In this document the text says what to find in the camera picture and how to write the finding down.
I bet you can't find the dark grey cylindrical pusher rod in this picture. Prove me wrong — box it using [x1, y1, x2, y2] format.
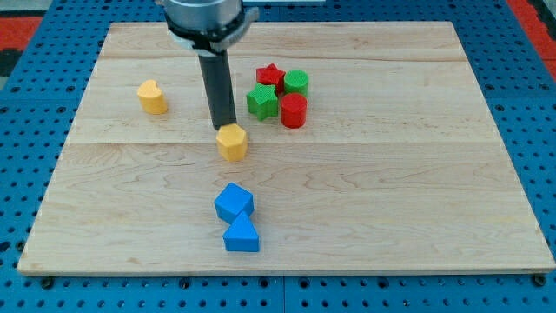
[199, 50, 236, 130]

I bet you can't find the yellow heart block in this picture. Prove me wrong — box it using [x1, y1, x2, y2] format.
[136, 79, 168, 115]

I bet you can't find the red star block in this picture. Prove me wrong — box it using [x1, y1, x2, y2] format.
[255, 63, 286, 95]

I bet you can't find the green star block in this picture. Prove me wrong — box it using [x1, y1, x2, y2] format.
[246, 83, 278, 121]

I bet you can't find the yellow hexagon block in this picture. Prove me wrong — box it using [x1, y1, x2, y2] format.
[216, 123, 248, 162]

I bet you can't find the green cylinder block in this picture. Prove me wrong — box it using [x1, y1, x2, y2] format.
[283, 70, 309, 97]

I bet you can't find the red cylinder block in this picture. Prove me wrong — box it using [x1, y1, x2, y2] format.
[280, 93, 308, 129]

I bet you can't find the blue cube block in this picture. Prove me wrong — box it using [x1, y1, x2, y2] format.
[214, 183, 255, 223]

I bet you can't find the blue triangle block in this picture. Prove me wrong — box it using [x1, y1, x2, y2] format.
[222, 213, 260, 252]

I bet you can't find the wooden board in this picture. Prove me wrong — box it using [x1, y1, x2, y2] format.
[17, 22, 555, 277]

